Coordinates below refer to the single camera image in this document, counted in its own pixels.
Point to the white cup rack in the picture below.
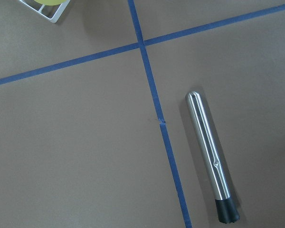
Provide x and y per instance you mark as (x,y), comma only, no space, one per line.
(50,13)

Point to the yellow cup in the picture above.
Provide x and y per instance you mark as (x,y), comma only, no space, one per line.
(50,2)

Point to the steel muddler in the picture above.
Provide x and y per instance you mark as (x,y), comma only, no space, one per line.
(226,208)

